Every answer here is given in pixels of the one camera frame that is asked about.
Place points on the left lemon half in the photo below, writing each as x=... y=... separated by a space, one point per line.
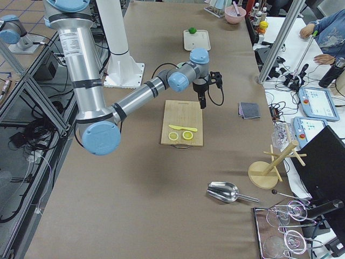
x=173 y=136

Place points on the teach pendant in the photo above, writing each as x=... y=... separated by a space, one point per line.
x=307 y=128
x=318 y=103

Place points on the lower teach pendant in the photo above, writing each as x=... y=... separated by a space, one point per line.
x=307 y=128

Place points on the pink bowl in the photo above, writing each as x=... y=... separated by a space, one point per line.
x=231 y=15

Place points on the wooden mug tree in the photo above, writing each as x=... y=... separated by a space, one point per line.
x=266 y=175

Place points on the black water bottle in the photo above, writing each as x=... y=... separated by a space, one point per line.
x=333 y=73

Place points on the upper teach pendant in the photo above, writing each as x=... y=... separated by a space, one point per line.
x=318 y=103

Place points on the light green bowl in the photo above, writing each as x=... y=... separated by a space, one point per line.
x=179 y=65

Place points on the yellow plastic knife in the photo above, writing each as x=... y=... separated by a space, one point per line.
x=175 y=127

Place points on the person's lower hand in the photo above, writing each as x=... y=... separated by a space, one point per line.
x=324 y=59

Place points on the clear plastic container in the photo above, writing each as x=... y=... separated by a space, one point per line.
x=282 y=135

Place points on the beige plastic tray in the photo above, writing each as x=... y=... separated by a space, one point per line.
x=199 y=39

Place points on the grey folded cloth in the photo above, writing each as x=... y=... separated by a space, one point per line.
x=248 y=110

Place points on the person's upper hand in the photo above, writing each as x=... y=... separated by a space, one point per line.
x=307 y=31

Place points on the black monitor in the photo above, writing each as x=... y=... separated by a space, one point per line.
x=323 y=174

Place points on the green lime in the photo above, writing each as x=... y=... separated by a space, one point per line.
x=192 y=30

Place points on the metal scoop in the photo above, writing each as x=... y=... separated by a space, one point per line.
x=227 y=192

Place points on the wire glass rack tray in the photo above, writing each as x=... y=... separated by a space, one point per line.
x=279 y=230

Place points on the aluminium frame post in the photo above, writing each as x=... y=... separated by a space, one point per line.
x=280 y=39

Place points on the bamboo cutting board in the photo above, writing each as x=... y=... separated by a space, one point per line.
x=182 y=113

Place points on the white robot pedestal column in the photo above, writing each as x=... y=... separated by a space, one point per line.
x=122 y=70

